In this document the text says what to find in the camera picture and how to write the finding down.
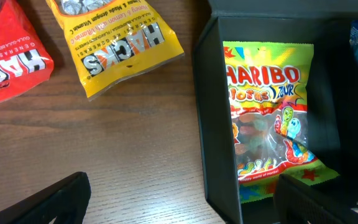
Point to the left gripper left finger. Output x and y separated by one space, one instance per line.
65 201

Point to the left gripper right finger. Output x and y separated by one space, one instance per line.
298 203

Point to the dark green box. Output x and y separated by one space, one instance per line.
332 96

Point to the Haribo gummy worms bag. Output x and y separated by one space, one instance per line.
266 84

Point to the red Hacks candy bag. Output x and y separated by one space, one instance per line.
24 61

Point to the yellow Hacks candy bag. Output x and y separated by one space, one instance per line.
113 40

